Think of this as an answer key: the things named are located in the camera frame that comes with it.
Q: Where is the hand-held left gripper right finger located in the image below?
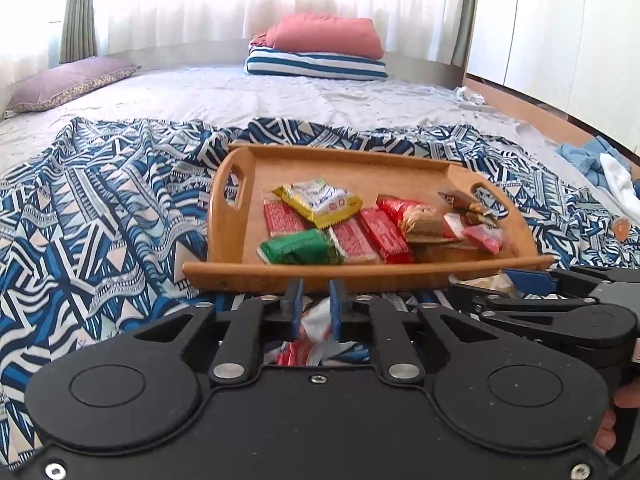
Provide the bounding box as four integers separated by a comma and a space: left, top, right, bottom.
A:
329, 280, 502, 387

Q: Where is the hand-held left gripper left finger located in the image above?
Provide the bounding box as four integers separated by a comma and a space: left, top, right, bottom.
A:
132, 279, 305, 387

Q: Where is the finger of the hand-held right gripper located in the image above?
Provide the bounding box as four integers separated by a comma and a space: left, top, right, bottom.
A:
504, 266, 640, 297
447, 284, 599, 344

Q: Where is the white red snack packet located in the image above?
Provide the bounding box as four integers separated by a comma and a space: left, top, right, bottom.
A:
272, 297, 372, 367

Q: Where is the beige snack packet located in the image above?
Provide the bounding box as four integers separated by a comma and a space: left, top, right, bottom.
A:
451, 272, 521, 297

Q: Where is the green snack packet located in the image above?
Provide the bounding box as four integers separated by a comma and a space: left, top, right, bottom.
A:
257, 229, 346, 266

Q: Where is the pink snack packet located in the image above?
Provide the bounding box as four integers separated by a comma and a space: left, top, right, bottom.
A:
462, 224, 506, 255

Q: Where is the shiny red biscuit packet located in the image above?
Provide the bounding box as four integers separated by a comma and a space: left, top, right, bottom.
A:
357, 207, 416, 265

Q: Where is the brown peanut bar packet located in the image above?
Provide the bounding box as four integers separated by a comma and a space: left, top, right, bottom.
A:
437, 187, 501, 229

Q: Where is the clear white snack packet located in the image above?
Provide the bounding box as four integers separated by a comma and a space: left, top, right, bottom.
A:
442, 212, 469, 241

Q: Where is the yellow snack packet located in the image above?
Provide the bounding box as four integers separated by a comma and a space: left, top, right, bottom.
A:
272, 178, 364, 230

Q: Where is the red gold snack packet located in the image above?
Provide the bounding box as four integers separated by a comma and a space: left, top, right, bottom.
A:
376, 196, 446, 244

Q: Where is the wooden tray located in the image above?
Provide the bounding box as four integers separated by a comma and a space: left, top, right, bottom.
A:
182, 143, 556, 294

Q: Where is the person's right hand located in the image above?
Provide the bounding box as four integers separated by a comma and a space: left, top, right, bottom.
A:
595, 382, 640, 455

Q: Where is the light blue cloth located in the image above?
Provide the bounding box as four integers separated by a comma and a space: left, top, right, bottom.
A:
557, 136, 634, 192

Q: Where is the white cloth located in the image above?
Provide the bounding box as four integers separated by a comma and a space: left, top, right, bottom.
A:
599, 152, 640, 202

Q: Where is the crumpled white wrapper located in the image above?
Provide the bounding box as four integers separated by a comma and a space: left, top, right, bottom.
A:
454, 86, 487, 107

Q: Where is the blue white patterned blanket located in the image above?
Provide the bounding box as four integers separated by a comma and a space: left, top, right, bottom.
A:
0, 116, 640, 461

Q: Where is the grey bed sheet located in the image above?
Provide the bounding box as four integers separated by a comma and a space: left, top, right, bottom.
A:
0, 62, 640, 196

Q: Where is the blue white striped pillow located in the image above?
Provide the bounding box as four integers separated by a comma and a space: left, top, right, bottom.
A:
244, 49, 389, 81

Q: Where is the white wardrobe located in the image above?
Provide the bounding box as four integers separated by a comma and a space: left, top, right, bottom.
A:
465, 0, 640, 153

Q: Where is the pink pillow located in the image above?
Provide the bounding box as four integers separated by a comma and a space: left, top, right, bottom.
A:
250, 14, 386, 60

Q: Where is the olive green curtain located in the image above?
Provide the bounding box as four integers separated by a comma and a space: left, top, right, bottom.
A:
59, 0, 97, 64
452, 0, 482, 67

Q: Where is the white sheer curtain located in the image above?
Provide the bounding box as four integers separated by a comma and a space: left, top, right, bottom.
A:
0, 0, 468, 81

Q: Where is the purple pillow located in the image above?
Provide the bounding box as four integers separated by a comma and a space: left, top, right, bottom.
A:
4, 56, 141, 117

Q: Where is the wooden bed frame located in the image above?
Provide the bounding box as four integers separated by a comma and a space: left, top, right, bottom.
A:
464, 75, 640, 157

